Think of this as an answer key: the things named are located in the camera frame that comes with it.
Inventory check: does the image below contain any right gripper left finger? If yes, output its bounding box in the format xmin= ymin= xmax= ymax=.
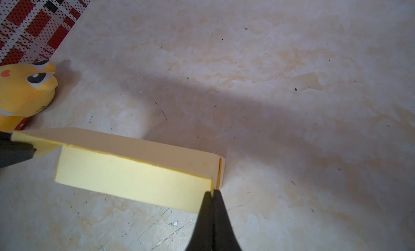
xmin=186 ymin=191 xmax=213 ymax=251

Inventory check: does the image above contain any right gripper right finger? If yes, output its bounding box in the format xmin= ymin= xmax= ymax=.
xmin=212 ymin=190 xmax=242 ymax=251

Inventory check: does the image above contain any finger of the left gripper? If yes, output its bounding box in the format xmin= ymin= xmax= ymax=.
xmin=0 ymin=132 xmax=36 ymax=168

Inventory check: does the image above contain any yellow paper box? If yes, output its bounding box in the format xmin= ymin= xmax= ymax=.
xmin=11 ymin=128 xmax=225 ymax=213

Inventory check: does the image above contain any yellow plush toy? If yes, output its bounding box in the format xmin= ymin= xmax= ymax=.
xmin=1 ymin=60 xmax=58 ymax=133

